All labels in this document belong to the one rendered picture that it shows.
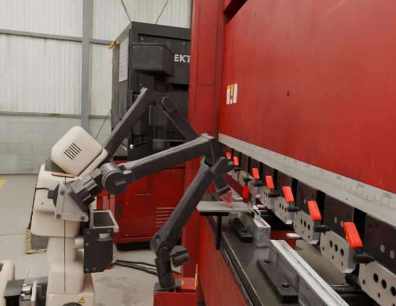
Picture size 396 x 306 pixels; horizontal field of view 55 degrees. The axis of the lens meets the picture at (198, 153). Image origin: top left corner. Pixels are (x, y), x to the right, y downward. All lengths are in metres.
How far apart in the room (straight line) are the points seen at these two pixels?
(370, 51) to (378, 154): 0.23
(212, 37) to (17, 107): 6.29
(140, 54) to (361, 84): 2.17
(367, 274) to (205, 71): 2.08
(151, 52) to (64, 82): 5.76
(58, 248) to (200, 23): 1.86
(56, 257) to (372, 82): 1.15
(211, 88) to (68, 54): 6.11
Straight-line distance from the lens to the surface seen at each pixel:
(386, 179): 0.85
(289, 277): 1.41
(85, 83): 8.37
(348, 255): 0.99
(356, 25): 1.02
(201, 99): 2.74
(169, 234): 1.40
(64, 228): 1.44
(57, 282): 1.48
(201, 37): 2.78
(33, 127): 8.58
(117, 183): 1.23
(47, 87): 8.55
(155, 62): 2.89
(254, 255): 1.68
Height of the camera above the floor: 1.46
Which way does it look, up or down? 6 degrees down
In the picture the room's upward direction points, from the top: 3 degrees clockwise
